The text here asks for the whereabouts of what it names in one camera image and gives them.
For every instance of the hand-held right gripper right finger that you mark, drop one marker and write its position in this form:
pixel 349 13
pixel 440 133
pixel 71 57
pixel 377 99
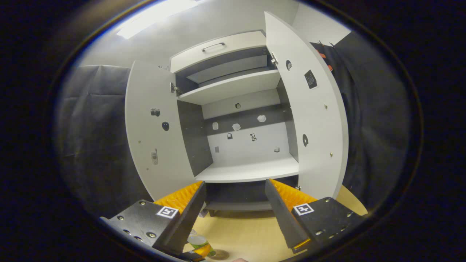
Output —
pixel 280 214

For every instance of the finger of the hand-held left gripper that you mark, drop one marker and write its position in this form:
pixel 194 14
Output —
pixel 202 251

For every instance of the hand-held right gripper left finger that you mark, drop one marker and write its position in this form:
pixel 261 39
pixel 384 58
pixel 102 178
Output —
pixel 189 214

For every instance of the green bottle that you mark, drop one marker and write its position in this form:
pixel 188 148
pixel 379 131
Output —
pixel 198 241

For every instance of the round brown coaster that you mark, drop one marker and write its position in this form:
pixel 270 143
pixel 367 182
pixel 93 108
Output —
pixel 221 254

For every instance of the white cabinet door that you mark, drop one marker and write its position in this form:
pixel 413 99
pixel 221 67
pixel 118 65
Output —
pixel 156 138
pixel 316 120

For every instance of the white cabinet shelf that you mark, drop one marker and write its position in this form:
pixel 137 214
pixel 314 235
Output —
pixel 251 171
pixel 233 87

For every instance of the white cabinet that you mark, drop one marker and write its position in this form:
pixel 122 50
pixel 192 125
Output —
pixel 247 145

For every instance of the white cabinet drawer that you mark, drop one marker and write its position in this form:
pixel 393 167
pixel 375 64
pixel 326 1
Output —
pixel 233 49

